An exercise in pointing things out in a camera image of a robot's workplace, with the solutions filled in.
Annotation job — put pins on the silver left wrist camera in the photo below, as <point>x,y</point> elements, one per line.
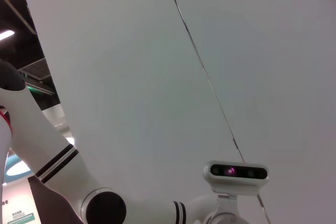
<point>236,185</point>

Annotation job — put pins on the bright ceiling light strip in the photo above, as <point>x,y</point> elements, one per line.
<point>5,35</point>

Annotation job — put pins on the green wall sign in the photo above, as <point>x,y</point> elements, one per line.
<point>21,217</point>

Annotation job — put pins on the dark brown wall panel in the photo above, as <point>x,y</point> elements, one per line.
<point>47,203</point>

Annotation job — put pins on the ceiling ventilation grille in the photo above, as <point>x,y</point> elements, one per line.
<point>36,70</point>

